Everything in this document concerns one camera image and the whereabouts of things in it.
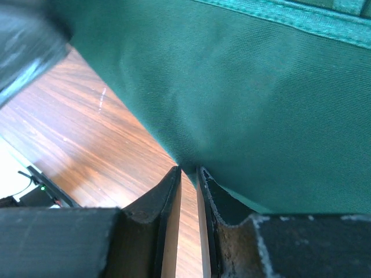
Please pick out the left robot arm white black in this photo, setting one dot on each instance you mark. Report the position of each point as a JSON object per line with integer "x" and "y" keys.
{"x": 33, "y": 40}

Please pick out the dark green cloth napkin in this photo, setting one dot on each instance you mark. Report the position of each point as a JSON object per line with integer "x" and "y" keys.
{"x": 271, "y": 97}

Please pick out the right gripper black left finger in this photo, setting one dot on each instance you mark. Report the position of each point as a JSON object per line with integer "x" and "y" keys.
{"x": 139, "y": 240}

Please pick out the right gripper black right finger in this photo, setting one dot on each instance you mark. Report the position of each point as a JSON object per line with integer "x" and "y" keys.
{"x": 236, "y": 241}

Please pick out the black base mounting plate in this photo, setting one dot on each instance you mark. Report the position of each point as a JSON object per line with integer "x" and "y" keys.
{"x": 40, "y": 192}

